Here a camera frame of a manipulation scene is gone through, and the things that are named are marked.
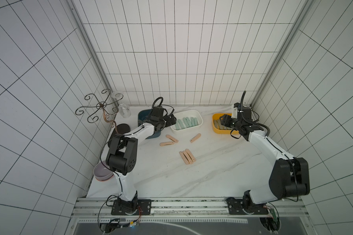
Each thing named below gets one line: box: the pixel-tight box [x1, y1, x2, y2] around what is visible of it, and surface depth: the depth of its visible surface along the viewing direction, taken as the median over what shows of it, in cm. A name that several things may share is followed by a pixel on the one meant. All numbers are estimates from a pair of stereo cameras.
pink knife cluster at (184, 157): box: [178, 150, 190, 165], surface depth 92 cm
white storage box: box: [170, 109, 204, 135], surface depth 111 cm
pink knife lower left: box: [159, 141, 176, 147], surface depth 100 cm
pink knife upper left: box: [165, 134, 179, 143], surface depth 102 cm
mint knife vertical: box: [182, 117, 190, 128], surface depth 110 cm
